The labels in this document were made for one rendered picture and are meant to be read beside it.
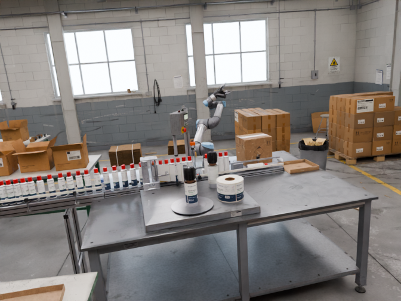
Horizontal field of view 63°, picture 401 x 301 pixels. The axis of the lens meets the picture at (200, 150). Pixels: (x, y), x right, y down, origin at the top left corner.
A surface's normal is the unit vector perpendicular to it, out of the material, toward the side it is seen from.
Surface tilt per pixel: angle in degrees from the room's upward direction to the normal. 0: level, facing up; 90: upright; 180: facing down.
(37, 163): 89
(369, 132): 90
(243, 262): 90
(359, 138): 92
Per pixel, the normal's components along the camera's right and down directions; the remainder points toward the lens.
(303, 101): 0.09, 0.24
